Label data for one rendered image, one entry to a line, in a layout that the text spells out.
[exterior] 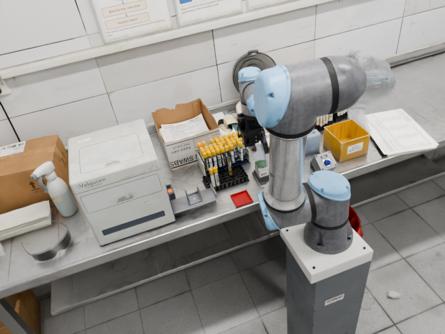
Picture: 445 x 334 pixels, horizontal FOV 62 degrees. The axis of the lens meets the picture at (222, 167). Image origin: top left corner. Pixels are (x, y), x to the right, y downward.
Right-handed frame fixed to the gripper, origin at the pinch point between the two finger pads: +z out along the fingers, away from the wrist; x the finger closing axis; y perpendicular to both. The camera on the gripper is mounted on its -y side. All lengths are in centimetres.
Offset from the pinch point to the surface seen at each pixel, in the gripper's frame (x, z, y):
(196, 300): -15, 100, 38
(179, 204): 3.6, 8.0, 34.5
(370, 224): -23, 99, -80
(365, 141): 5.1, 4.6, -42.7
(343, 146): 5.0, 3.5, -32.7
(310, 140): -4.6, 3.8, -23.9
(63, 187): -14, -1, 73
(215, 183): -3.3, 9.5, 18.4
